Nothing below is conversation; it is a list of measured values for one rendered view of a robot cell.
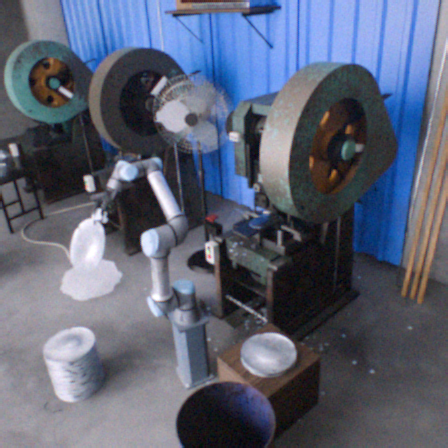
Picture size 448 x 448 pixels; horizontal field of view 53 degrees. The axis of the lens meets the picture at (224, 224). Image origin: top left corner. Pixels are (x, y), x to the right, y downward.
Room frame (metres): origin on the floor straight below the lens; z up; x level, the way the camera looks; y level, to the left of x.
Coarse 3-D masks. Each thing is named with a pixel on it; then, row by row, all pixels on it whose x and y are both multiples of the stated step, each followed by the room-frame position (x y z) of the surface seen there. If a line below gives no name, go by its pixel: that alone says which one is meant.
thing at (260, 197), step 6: (258, 162) 2.52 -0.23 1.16; (258, 168) 2.52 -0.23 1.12; (258, 174) 2.52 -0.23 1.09; (258, 180) 2.52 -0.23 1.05; (258, 186) 2.51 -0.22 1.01; (258, 192) 2.50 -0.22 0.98; (264, 192) 2.49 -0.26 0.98; (258, 198) 2.48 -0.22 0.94; (264, 198) 2.45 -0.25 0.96; (258, 204) 2.49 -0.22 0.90; (264, 204) 2.45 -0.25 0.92; (270, 204) 2.45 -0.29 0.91
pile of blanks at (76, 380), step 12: (96, 348) 2.03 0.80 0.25; (48, 360) 1.89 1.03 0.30; (84, 360) 1.91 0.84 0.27; (96, 360) 1.99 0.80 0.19; (60, 372) 1.87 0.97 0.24; (72, 372) 1.88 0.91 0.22; (84, 372) 1.90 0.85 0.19; (96, 372) 1.96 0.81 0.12; (60, 384) 1.88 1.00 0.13; (72, 384) 1.87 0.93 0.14; (84, 384) 1.89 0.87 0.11; (96, 384) 1.94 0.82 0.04; (60, 396) 1.89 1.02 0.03; (72, 396) 1.86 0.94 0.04; (84, 396) 1.88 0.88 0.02
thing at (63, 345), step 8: (72, 328) 2.15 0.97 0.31; (80, 328) 2.15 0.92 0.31; (56, 336) 2.09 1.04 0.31; (64, 336) 2.08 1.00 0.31; (72, 336) 2.08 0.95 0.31; (80, 336) 2.08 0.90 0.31; (88, 336) 2.07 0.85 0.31; (48, 344) 2.02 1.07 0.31; (56, 344) 2.02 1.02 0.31; (64, 344) 2.01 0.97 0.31; (72, 344) 2.00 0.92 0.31; (80, 344) 2.00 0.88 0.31; (88, 344) 2.00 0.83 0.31; (48, 352) 1.96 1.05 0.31; (56, 352) 1.95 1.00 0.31; (64, 352) 1.95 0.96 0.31; (72, 352) 1.94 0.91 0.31; (80, 352) 1.94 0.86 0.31; (88, 352) 1.94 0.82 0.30; (56, 360) 1.89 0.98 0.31; (64, 360) 1.88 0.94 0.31; (72, 360) 1.88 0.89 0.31
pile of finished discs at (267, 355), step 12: (252, 336) 1.89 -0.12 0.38; (264, 336) 1.90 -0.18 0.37; (276, 336) 1.88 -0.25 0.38; (252, 348) 1.80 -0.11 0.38; (264, 348) 1.79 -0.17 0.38; (276, 348) 1.79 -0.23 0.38; (288, 348) 1.79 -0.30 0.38; (252, 360) 1.72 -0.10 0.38; (264, 360) 1.71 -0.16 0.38; (276, 360) 1.71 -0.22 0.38; (288, 360) 1.70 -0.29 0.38; (252, 372) 1.66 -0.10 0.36; (264, 372) 1.63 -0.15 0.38; (276, 372) 1.63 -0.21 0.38
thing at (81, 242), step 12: (84, 228) 2.10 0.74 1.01; (96, 228) 2.04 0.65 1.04; (72, 240) 2.11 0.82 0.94; (84, 240) 2.04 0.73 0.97; (96, 240) 2.00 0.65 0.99; (72, 252) 2.07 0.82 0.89; (84, 252) 2.00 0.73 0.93; (96, 252) 1.95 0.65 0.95; (72, 264) 2.02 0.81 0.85; (84, 264) 1.96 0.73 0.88; (96, 264) 1.91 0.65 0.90
